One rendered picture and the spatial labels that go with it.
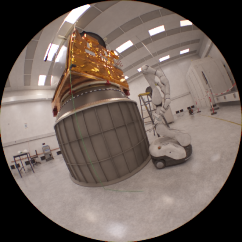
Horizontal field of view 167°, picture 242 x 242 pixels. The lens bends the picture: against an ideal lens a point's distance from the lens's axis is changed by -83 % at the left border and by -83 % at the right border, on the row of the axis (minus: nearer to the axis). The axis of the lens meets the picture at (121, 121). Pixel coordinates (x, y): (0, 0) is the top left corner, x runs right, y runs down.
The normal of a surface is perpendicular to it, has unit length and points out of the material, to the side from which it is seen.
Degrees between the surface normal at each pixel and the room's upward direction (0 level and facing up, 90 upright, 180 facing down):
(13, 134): 90
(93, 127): 90
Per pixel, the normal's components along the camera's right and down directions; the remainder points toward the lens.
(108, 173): 0.16, -0.10
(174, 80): -0.54, 0.13
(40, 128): 0.79, -0.29
